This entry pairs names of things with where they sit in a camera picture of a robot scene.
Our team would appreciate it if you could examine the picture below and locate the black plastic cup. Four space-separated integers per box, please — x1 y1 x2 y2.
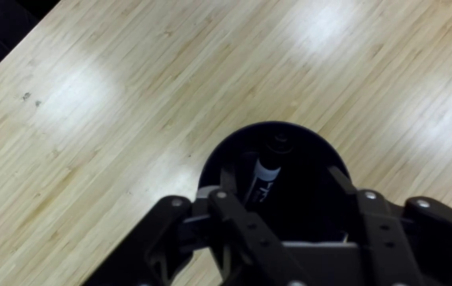
196 119 354 246

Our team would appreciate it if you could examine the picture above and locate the black marker with white label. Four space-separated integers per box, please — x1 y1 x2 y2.
242 134 295 211

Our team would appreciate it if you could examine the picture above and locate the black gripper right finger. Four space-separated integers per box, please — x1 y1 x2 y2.
327 164 452 286

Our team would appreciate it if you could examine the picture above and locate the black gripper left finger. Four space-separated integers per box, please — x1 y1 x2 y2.
83 164 293 286

